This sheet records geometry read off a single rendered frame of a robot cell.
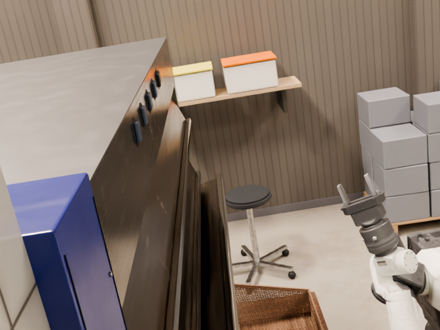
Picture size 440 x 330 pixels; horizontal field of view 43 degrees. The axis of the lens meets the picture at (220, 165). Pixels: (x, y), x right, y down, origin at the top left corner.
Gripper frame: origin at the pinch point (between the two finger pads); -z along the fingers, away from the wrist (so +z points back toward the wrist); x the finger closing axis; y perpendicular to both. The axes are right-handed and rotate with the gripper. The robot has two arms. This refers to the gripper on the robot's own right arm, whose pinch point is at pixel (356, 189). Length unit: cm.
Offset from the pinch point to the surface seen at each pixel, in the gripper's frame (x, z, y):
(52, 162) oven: -17, -37, 83
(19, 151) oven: -28, -43, 78
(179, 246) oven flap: -33, -10, 40
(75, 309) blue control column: 6, -20, 112
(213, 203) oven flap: -77, -6, -53
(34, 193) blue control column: 1, -33, 105
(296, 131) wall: -140, -5, -347
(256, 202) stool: -144, 25, -218
